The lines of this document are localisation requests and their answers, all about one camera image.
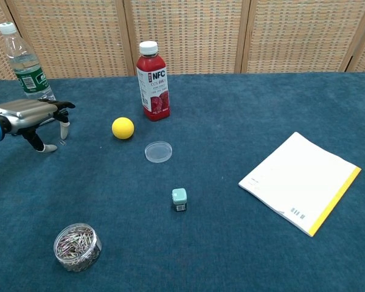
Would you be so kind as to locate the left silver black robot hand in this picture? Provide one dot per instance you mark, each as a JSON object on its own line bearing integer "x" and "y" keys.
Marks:
{"x": 27, "y": 112}

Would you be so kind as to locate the paperclip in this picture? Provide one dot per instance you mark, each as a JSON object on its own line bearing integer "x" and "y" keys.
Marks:
{"x": 62, "y": 142}

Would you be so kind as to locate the clear round plastic lid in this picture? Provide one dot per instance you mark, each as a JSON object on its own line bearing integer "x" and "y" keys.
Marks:
{"x": 158, "y": 152}

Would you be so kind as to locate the clear tub of paperclips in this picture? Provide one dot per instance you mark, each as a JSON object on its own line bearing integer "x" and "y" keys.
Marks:
{"x": 76, "y": 252}

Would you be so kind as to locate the clear water bottle green label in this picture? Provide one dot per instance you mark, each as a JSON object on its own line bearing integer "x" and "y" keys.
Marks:
{"x": 21, "y": 61}

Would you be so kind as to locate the yellow ball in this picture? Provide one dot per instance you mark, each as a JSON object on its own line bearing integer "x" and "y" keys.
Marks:
{"x": 123, "y": 128}

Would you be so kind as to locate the red NFC juice bottle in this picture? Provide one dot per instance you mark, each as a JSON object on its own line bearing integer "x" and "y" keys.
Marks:
{"x": 153, "y": 91}

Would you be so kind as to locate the small teal cube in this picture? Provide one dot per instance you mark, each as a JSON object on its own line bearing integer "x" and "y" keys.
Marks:
{"x": 179, "y": 197}

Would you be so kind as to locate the blue felt table cover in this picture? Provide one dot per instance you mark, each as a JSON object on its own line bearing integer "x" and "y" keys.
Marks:
{"x": 231, "y": 121}

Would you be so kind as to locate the white notebook yellow spine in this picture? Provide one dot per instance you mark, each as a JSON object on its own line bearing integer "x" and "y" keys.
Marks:
{"x": 298, "y": 182}

